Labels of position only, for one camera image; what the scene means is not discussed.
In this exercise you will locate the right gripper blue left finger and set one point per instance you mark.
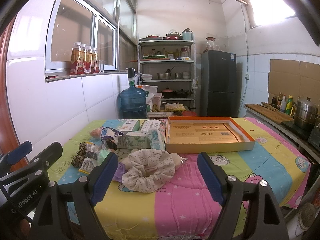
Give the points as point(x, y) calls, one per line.
point(101, 177)

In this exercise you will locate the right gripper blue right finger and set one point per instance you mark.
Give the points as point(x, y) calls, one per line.
point(213, 177)

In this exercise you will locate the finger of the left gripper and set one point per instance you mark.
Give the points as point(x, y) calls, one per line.
point(49, 155)
point(19, 153)

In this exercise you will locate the mint green sponge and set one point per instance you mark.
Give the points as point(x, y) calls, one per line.
point(101, 155)

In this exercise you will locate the leopard print scrunchie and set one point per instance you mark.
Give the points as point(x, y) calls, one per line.
point(79, 157)

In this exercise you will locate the cream floral scrunchie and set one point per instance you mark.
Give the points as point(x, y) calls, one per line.
point(134, 181)

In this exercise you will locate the white purple tissue pack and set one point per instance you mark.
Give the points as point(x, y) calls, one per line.
point(111, 134)

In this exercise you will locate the white blue cotton pad pack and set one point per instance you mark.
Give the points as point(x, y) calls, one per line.
point(156, 139)

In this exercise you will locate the colourful cartoon bed sheet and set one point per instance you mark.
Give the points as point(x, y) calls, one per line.
point(184, 209)

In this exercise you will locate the beige plush bear toy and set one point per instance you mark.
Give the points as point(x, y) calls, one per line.
point(153, 162)

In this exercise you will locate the orange shallow cardboard box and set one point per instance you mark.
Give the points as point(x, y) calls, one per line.
point(195, 134)

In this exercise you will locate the white green tissue box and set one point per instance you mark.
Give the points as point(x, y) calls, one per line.
point(130, 125)

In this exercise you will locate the orange plastic basin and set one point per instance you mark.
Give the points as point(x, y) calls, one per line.
point(188, 113)

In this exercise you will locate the floral wet wipes pack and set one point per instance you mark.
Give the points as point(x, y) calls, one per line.
point(158, 124)

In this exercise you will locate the blue water jug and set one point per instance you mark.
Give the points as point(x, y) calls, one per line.
point(133, 103)

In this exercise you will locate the egg tray in bag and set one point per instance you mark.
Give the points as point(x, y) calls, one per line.
point(173, 107)

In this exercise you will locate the wooden cutting board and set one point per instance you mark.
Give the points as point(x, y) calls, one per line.
point(275, 116)

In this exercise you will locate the pink plastic container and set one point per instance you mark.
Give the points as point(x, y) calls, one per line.
point(156, 102)

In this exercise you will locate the black wok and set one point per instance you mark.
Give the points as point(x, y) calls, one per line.
point(183, 93)

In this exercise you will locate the white sack bag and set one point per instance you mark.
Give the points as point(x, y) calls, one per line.
point(150, 94)

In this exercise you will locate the dark sauce bottle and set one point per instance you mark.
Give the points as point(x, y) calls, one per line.
point(274, 102)

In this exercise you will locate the red lidded black pot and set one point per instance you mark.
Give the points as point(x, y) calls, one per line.
point(168, 93)

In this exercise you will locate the white plastic bottle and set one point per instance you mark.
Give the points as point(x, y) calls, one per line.
point(283, 104)

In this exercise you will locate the pack of orange drink bottles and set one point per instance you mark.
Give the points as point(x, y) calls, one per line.
point(84, 59)

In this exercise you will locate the green yellow detergent bottle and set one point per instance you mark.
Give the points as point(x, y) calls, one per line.
point(289, 105)

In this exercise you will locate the white ceramic bowl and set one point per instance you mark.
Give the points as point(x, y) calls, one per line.
point(146, 77)

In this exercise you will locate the black water pump dispenser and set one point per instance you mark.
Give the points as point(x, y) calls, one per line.
point(133, 77)

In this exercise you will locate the dark grey refrigerator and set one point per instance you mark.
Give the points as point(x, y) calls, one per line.
point(218, 84)

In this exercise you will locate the steel steamer pot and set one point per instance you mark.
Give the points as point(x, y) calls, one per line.
point(306, 114)

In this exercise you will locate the white metal shelf rack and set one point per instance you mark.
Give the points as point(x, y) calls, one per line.
point(172, 62)

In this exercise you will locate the brown cardboard sheet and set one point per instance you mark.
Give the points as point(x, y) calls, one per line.
point(296, 78)

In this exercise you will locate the aluminium sliding window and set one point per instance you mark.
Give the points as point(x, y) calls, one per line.
point(82, 21)

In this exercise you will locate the glass jar red lid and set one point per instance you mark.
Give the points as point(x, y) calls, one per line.
point(210, 43)

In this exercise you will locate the teal enamel pot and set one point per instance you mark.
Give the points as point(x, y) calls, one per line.
point(187, 34)

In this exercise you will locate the small window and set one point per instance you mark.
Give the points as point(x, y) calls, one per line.
point(268, 12)

